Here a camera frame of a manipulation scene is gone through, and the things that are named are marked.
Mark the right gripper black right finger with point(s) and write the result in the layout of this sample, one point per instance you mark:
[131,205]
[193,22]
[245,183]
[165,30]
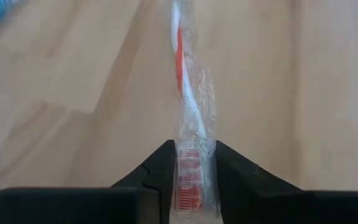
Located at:
[291,208]

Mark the red toothbrush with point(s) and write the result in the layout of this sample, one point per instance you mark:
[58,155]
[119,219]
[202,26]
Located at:
[180,62]

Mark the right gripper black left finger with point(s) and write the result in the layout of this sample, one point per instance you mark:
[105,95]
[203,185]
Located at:
[73,207]

